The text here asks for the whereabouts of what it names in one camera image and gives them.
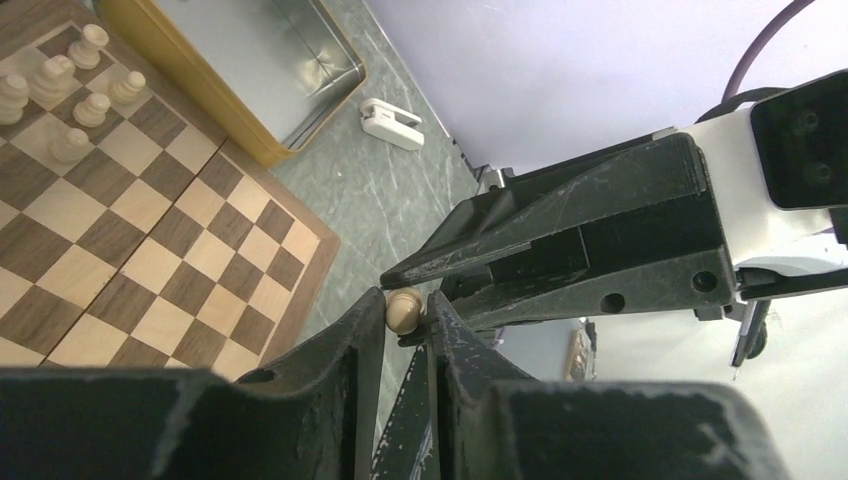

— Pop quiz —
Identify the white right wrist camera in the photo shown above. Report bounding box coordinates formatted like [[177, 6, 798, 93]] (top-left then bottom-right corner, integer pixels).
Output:
[[683, 70, 847, 265]]

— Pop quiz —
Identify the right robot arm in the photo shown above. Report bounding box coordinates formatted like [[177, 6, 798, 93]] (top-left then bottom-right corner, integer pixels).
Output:
[[380, 132, 847, 479]]

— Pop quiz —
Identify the wooden chessboard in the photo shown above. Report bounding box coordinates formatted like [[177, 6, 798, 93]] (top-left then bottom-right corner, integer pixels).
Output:
[[1, 1, 339, 380]]

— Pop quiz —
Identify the white flat device on table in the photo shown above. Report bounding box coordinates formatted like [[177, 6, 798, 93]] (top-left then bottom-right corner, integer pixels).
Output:
[[359, 98, 425, 151]]

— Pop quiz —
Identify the white pawn second row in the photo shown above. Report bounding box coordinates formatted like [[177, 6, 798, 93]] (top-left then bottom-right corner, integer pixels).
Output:
[[48, 128, 91, 164]]

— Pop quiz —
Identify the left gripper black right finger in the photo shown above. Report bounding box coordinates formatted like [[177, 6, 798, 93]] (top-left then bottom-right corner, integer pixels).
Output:
[[427, 291, 789, 479]]

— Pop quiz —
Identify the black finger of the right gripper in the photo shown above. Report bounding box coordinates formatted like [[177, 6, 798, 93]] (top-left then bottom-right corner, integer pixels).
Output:
[[380, 132, 735, 290], [447, 261, 736, 337]]

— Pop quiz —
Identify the white pawn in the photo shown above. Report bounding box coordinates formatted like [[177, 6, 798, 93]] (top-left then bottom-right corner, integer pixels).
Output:
[[72, 93, 111, 128], [385, 287, 424, 335]]

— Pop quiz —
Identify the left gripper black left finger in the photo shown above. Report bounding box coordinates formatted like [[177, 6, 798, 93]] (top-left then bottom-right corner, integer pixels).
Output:
[[1, 287, 386, 479]]

